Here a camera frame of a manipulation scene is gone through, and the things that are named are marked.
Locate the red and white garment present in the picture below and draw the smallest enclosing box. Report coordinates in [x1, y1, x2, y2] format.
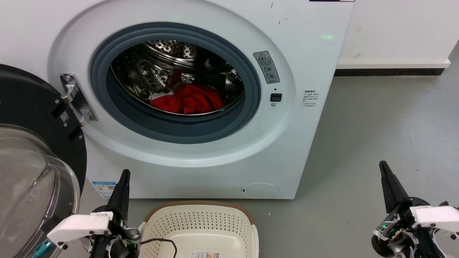
[150, 69, 224, 115]

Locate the black glass washer door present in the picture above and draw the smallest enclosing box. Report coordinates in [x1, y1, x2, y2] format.
[0, 64, 87, 258]

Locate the thin black cable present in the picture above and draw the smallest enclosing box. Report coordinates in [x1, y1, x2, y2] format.
[138, 238, 178, 258]

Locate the white front-load washing machine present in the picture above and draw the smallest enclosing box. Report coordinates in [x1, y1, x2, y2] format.
[0, 0, 355, 200]

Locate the grey warning sticker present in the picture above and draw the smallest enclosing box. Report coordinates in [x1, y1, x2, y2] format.
[253, 51, 280, 85]

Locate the metal door hinge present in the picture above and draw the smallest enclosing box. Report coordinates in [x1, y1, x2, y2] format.
[60, 73, 98, 127]

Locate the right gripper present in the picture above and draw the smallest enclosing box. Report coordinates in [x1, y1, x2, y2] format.
[371, 161, 445, 258]

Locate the black wall baseboard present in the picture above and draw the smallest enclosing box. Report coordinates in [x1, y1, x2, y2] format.
[334, 67, 445, 77]

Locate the stainless steel washing machine drum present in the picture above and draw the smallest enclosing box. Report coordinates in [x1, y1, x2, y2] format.
[110, 39, 245, 116]

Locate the blue energy label sticker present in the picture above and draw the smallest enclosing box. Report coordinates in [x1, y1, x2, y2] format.
[91, 181, 117, 199]

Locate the grey rubber door gasket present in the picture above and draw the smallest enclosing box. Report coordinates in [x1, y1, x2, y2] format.
[90, 22, 261, 144]

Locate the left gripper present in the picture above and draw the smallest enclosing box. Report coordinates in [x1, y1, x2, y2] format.
[90, 169, 141, 258]

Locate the round white filter cover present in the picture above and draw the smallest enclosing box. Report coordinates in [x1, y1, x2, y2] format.
[241, 183, 279, 199]

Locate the cream perforated laundry basket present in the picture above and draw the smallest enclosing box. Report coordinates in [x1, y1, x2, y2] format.
[138, 201, 259, 258]

